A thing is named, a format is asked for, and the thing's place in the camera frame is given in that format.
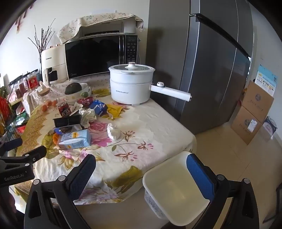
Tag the grey refrigerator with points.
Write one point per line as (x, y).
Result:
(198, 66)

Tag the glass jar with wooden lid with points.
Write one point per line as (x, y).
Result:
(47, 94)

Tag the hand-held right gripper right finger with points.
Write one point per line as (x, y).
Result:
(199, 178)

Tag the floral tablecloth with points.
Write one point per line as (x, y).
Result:
(143, 123)

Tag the floral cloth cover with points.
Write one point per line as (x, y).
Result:
(72, 26)

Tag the red wall decoration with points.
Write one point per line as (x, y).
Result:
(21, 24)

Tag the red soda can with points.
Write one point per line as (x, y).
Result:
(63, 110)

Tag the yellow wrapper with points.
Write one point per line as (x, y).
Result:
(115, 111)

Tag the white barcode packet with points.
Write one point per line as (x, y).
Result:
(76, 109)

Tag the green fruit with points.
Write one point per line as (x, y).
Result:
(84, 94)

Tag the dark green squash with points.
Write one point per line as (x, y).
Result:
(73, 88)

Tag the white plastic bin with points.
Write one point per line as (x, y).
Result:
(171, 182)

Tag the row of red snack packets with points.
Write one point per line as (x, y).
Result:
(32, 82)

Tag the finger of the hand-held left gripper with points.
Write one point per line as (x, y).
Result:
(12, 144)
(33, 155)

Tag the white paper ball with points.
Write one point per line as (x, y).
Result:
(113, 132)

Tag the cardboard box with sticker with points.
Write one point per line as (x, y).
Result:
(244, 127)

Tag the orange peel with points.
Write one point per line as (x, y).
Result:
(55, 138)

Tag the clear plastic bag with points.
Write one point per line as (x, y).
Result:
(30, 101)

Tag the white paper bag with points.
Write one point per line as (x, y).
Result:
(269, 128)

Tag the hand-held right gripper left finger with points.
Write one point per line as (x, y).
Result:
(83, 174)

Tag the dried branches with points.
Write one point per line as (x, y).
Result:
(43, 41)

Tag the light blue milk carton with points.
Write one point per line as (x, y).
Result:
(75, 139)

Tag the black microwave oven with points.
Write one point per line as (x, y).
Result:
(94, 57)

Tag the black plastic tray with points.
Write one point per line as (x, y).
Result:
(66, 121)

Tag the cream air fryer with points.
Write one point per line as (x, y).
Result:
(52, 59)

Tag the white electric pot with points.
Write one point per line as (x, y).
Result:
(130, 88)

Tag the glass pot lid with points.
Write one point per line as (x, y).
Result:
(132, 67)

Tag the red snack packet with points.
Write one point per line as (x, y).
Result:
(84, 102)

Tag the dark blue carton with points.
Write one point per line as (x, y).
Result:
(98, 107)

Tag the blue wall leaflet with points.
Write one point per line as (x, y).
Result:
(265, 80)

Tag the pile of colourful packets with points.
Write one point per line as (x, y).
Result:
(21, 123)

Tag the white bowl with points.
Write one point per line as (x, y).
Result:
(76, 96)

